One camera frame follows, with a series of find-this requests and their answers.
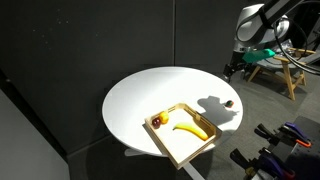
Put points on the small dark red fruit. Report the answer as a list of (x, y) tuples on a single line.
[(156, 123)]

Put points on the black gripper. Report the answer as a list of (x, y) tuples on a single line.
[(238, 61)]

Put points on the black perforated board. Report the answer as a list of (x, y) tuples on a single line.
[(308, 156)]

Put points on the purple clamp with orange tips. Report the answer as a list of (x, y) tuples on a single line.
[(266, 165), (295, 131)]

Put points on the red strawberry with green top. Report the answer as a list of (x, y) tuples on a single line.
[(229, 103)]

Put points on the wooden tray box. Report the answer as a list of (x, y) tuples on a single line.
[(186, 150)]

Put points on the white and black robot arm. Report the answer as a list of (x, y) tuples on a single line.
[(253, 26)]

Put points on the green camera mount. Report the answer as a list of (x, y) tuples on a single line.
[(258, 55)]

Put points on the yellow banana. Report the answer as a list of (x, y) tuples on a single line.
[(195, 130)]

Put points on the wooden armchair with grey seat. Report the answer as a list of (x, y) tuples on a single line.
[(289, 75)]

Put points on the small yellow round fruit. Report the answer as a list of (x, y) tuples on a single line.
[(164, 117)]

